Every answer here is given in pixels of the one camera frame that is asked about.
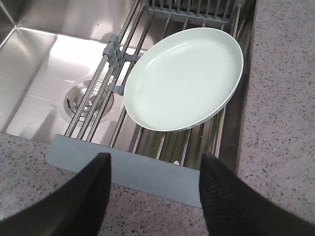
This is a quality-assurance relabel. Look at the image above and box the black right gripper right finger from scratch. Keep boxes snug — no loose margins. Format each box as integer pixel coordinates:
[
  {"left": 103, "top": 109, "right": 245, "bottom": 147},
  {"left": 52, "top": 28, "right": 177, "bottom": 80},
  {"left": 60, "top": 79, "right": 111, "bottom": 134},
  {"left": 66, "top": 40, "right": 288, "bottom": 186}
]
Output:
[{"left": 199, "top": 154, "right": 315, "bottom": 236}]

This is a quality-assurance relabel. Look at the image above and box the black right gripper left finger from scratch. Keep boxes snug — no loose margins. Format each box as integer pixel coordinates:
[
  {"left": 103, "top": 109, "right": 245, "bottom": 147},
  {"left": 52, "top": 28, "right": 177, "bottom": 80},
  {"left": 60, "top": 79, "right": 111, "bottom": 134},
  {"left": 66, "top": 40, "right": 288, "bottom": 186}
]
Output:
[{"left": 0, "top": 153, "right": 111, "bottom": 236}]

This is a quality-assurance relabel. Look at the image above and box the pale green round plate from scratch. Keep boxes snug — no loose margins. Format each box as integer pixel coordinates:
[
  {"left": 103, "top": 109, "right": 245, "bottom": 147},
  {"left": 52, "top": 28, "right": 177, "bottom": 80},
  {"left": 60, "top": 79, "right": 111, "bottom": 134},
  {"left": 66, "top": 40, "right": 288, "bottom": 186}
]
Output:
[{"left": 124, "top": 28, "right": 244, "bottom": 131}]

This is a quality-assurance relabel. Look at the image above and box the steel roll-up drying rack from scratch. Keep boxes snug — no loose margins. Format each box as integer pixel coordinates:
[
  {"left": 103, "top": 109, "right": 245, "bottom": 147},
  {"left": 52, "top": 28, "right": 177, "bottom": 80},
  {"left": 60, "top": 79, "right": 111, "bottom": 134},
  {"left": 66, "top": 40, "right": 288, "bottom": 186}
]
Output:
[{"left": 45, "top": 0, "right": 244, "bottom": 207}]

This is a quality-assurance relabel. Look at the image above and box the round steel sink drain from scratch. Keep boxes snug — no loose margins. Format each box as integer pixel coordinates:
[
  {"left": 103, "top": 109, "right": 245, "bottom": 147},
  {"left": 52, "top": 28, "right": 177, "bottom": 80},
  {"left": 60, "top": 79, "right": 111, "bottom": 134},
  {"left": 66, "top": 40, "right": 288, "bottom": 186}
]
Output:
[{"left": 63, "top": 80, "right": 115, "bottom": 122}]

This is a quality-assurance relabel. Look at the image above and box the stainless steel sink basin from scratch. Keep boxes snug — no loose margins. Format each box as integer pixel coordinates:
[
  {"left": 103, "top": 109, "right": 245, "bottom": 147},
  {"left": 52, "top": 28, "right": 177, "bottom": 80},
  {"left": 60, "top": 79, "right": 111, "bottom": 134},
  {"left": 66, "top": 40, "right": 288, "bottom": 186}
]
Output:
[{"left": 0, "top": 0, "right": 256, "bottom": 170}]

